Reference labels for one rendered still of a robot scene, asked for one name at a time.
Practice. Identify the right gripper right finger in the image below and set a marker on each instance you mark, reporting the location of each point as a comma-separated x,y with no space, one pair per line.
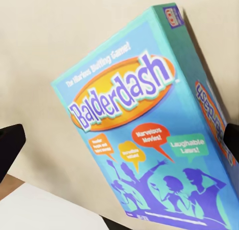
231,139

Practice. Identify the bed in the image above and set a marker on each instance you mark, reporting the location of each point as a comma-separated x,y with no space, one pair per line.
41,39

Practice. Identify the sliding door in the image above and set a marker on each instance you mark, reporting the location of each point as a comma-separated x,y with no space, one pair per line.
8,185

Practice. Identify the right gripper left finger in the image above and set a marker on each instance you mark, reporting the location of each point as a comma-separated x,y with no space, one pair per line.
12,139

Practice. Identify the board game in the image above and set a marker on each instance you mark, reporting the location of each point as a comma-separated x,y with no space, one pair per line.
144,107

